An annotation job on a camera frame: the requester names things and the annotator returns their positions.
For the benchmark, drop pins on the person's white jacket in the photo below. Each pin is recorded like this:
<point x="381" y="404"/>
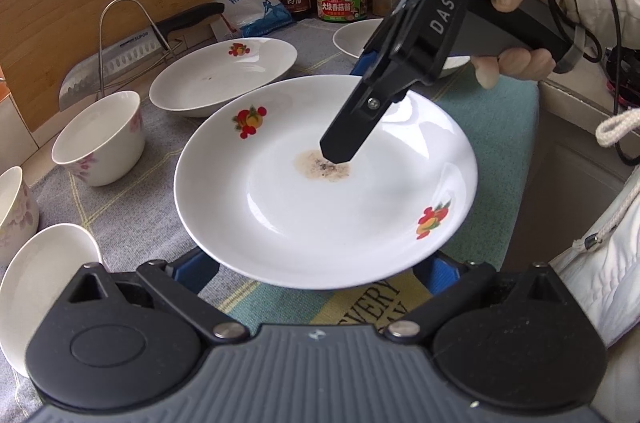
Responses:
<point x="615" y="273"/>

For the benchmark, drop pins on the floral white bowl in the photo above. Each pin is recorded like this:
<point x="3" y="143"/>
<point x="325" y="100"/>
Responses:
<point x="110" y="158"/>
<point x="17" y="223"/>

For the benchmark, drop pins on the large fruit print white plate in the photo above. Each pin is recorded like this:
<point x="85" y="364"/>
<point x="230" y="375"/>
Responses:
<point x="280" y="203"/>

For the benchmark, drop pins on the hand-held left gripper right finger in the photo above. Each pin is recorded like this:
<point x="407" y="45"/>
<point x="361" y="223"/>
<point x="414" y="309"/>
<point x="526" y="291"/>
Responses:
<point x="436" y="274"/>

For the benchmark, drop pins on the grey patchwork table mat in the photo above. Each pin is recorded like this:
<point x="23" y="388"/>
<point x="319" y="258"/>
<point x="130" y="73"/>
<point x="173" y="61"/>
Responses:
<point x="150" y="148"/>

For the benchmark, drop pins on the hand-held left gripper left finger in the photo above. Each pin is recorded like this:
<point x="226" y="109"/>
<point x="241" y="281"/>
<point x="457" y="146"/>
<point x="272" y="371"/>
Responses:
<point x="192" y="270"/>

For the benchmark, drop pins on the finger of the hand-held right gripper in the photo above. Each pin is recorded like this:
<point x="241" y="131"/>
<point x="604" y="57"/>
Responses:
<point x="350" y="128"/>
<point x="365" y="64"/>

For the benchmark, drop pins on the white blue salt bag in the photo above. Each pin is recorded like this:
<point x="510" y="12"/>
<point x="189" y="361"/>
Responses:
<point x="250" y="3"/>

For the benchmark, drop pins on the plain small white plate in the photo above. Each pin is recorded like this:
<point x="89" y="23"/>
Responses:
<point x="40" y="283"/>

